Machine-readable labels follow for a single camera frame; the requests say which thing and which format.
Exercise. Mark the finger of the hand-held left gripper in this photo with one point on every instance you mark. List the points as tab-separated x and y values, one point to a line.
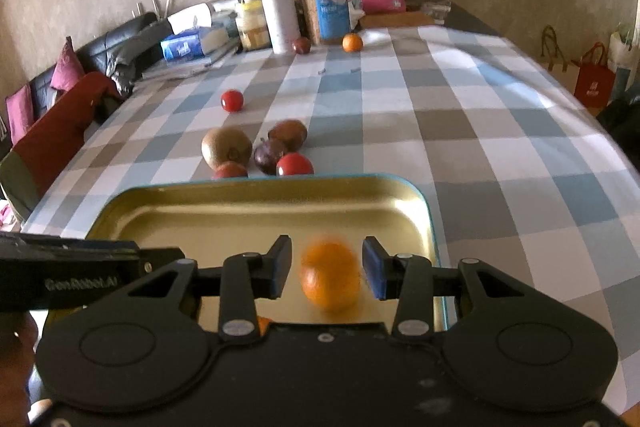
160	259
75	247

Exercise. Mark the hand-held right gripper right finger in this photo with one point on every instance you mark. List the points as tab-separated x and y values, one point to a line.
372	267

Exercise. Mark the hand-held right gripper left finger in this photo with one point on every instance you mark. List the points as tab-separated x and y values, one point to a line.
280	269

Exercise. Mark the gold metal tray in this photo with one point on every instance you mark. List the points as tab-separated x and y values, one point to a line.
225	217

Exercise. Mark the small red tomato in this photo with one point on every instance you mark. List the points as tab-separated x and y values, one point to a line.
295	165
232	100

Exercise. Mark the red peach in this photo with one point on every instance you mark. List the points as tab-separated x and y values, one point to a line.
230	170

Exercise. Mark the brown kiwi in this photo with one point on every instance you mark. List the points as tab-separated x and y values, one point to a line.
225	148

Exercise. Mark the reddish brown plum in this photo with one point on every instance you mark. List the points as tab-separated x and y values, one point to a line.
288	133

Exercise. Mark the olive green cloth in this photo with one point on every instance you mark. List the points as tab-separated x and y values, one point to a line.
17	187

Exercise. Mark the dark purple plum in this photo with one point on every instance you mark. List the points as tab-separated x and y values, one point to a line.
269	158

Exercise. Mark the red wooden chair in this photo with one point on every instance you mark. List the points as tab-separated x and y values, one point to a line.
65	129

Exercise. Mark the magenta cushion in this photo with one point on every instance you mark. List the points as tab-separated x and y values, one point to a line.
66	68
20	113

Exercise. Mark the checked tablecloth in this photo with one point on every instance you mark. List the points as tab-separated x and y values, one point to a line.
450	132

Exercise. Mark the black leather sofa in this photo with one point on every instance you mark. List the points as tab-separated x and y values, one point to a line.
100	52

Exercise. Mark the grey jacket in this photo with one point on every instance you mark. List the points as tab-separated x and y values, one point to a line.
135	54

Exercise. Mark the blue tissue pack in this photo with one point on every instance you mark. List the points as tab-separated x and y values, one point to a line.
190	45

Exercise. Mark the dark red plum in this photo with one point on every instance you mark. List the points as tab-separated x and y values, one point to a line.
301	45

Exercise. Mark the glass jar yellow lid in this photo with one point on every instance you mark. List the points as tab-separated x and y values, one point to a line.
252	29

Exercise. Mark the brown wooden board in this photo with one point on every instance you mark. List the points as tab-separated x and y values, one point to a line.
395	20

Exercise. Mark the grey metal rack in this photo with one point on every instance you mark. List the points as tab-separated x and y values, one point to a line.
152	7

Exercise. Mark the white thermos lilac lid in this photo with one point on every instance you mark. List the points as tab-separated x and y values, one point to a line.
279	9

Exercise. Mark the clear canister blue label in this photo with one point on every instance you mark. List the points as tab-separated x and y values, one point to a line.
327	7

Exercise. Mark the pink pouch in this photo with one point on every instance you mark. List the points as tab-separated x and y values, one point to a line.
382	2

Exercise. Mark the brown paper bag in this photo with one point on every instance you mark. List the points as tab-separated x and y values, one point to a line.
554	54

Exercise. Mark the red paper bag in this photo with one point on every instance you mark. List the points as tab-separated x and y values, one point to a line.
592	82

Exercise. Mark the black bag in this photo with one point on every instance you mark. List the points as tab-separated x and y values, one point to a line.
622	119

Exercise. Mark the white paper bag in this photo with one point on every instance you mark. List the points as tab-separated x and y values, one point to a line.
624	52

